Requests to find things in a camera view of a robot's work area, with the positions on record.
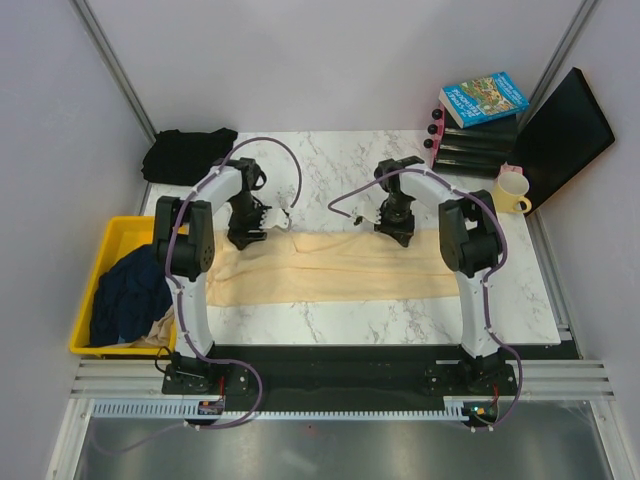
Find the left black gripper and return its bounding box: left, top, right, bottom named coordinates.
left=227, top=192, right=272, bottom=251

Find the cream yellow t-shirt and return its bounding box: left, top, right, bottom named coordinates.
left=206, top=230, right=458, bottom=307

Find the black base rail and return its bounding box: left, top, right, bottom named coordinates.
left=162, top=343, right=519, bottom=414

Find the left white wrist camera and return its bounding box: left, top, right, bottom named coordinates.
left=260, top=207, right=292, bottom=231

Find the colourful treehouse book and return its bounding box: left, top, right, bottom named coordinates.
left=438, top=72, right=529, bottom=129

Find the white slotted cable duct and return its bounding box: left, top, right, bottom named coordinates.
left=92, top=399, right=225, bottom=420

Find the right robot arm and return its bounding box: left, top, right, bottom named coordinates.
left=374, top=156, right=506, bottom=394

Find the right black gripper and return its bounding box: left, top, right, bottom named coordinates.
left=375, top=192, right=416, bottom=246

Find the folded black t-shirt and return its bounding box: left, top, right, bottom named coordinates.
left=141, top=128, right=238, bottom=186

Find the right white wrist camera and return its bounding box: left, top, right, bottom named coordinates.
left=352, top=202, right=381, bottom=226

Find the black box with knobs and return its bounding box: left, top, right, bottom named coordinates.
left=423, top=103, right=518, bottom=178

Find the yellow plastic bin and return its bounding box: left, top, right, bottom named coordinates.
left=69, top=216, right=176, bottom=356

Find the navy blue t-shirt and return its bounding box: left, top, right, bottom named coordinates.
left=89, top=245, right=173, bottom=347

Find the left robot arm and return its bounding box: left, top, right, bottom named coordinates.
left=152, top=158, right=271, bottom=393

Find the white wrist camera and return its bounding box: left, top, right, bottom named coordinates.
left=352, top=202, right=381, bottom=226
left=260, top=207, right=292, bottom=231

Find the yellow ceramic mug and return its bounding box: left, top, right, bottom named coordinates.
left=491, top=171, right=532, bottom=214

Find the black flat panel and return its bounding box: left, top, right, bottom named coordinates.
left=511, top=67, right=615, bottom=210

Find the small pink box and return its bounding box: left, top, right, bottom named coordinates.
left=499, top=163, right=523, bottom=175

